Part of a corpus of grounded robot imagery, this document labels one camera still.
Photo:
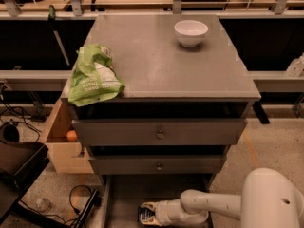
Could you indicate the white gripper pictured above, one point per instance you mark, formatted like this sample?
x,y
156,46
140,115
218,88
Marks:
x,y
161,210

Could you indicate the dark rxbar blueberry bar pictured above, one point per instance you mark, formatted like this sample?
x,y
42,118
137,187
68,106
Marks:
x,y
144,213

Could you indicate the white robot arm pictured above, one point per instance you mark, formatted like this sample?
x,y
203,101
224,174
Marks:
x,y
268,200

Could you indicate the grey bottom drawer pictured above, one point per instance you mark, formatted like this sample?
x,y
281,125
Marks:
x,y
125,193

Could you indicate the grey drawer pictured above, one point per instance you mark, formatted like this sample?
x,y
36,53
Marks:
x,y
159,123
133,160
125,193

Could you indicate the grey middle drawer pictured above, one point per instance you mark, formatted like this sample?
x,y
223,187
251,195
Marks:
x,y
133,160

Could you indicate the grey top drawer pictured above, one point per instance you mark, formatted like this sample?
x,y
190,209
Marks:
x,y
159,123

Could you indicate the wooden side drawer box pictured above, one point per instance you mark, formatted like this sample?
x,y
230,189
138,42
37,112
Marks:
x,y
67,156

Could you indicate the grey drawer cabinet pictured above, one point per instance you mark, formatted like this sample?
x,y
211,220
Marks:
x,y
155,67

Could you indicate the clear round floor object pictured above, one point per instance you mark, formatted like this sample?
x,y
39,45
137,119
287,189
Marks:
x,y
43,205

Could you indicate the orange fruit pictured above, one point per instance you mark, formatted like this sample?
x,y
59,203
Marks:
x,y
71,136

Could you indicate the black bin on cart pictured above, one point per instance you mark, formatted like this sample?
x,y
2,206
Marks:
x,y
20,162

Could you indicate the green chip bag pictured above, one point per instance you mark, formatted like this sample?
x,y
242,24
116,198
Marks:
x,y
93,79

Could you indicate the white ceramic bowl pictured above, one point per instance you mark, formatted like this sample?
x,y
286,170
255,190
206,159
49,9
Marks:
x,y
190,33

